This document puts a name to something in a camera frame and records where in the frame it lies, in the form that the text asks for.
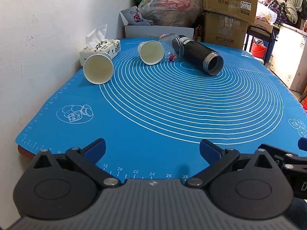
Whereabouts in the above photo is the red plastic bucket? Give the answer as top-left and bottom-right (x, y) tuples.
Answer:
(250, 43), (267, 58)

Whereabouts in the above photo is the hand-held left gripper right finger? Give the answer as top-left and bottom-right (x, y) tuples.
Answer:
(185, 138), (277, 188)

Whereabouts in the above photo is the small white paper cup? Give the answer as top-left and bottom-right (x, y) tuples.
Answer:
(137, 40), (165, 66)

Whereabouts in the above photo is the white chest freezer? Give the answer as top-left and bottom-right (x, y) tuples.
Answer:
(270, 23), (307, 94)

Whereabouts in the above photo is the clear plastic bag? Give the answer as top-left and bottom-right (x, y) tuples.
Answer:
(138, 0), (203, 28)

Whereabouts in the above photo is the plain brown cardboard box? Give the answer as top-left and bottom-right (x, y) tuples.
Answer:
(203, 11), (249, 50)

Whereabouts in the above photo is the black thermos bottle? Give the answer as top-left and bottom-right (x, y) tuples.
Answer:
(178, 35), (224, 76)

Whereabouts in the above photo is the clear plastic jar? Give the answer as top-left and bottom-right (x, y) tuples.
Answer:
(159, 34), (185, 59)

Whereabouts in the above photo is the black metal chair frame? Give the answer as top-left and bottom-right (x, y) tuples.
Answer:
(244, 25), (278, 63)

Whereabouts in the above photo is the yellowish plastic bag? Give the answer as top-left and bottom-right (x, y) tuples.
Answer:
(255, 3), (279, 25)

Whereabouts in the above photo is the white cardboard box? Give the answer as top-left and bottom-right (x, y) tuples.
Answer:
(119, 6), (194, 39)

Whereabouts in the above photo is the pale green cloth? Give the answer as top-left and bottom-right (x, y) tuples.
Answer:
(285, 0), (307, 24)

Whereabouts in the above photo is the large white paper cup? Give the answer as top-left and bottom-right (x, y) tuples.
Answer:
(83, 52), (114, 85)

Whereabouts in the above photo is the white tissue pack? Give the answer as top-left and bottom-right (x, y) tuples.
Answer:
(79, 24), (121, 66)

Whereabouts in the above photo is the blue silicone baking mat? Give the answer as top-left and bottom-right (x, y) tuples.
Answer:
(15, 38), (307, 185)

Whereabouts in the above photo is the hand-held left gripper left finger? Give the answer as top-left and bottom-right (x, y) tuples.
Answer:
(32, 138), (121, 189)

